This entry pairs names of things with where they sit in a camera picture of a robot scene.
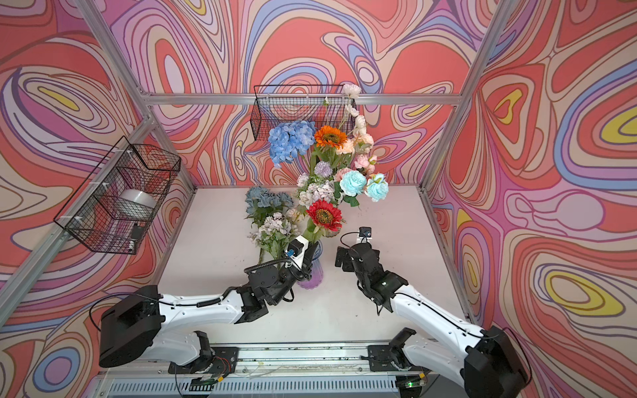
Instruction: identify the purple glass vase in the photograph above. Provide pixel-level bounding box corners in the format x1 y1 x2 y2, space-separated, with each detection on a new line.
298 241 323 290

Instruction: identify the lilac white flower bunch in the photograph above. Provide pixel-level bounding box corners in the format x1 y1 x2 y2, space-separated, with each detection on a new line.
249 212 298 259

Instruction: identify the dark red flower stem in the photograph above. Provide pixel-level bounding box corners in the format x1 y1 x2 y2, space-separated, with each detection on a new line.
303 200 343 243

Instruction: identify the mint green peony stem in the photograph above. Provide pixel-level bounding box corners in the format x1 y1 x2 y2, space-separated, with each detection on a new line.
339 171 390 207

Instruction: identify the pale pink hydrangea bunch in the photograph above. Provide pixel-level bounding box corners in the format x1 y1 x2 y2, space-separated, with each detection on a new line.
295 173 338 210

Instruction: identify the teal hydrangea stem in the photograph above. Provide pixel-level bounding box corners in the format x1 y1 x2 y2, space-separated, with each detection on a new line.
245 187 294 227

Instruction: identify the purple allium flower stem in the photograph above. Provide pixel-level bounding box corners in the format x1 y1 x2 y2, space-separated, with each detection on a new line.
314 161 333 178

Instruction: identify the cream pink rose stem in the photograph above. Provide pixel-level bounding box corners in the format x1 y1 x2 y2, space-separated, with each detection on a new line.
336 132 374 155

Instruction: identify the orange artificial daisy flower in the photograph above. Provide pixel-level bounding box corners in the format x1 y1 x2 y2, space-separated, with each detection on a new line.
310 126 349 172

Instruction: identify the blue hydrangea stem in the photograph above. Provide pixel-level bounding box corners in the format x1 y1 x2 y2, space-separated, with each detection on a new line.
268 120 316 168

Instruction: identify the white poppy flower stem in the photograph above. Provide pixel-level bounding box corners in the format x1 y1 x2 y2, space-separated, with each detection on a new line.
321 83 367 134

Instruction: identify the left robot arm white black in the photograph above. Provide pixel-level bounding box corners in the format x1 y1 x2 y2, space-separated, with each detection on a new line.
97 236 318 372

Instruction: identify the small black device in basket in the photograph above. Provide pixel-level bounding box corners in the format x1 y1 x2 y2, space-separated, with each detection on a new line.
128 223 144 254

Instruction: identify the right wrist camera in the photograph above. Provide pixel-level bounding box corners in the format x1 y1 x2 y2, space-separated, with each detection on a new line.
358 227 372 240

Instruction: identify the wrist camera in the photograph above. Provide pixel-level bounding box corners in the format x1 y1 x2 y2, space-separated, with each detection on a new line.
285 235 310 259
358 227 372 240

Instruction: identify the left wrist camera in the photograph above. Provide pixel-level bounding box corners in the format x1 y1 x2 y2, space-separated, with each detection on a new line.
285 235 310 259

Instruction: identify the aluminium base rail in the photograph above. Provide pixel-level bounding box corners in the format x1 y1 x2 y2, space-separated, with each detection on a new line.
99 340 509 396

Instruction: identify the black wire basket back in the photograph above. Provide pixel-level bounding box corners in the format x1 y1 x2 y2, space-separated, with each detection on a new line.
250 84 351 141

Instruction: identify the black wire basket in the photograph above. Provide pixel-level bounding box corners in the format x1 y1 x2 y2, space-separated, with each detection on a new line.
250 84 351 141
54 137 182 255

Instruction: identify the black wire basket left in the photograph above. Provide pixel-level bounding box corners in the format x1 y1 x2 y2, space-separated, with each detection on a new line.
54 137 182 255

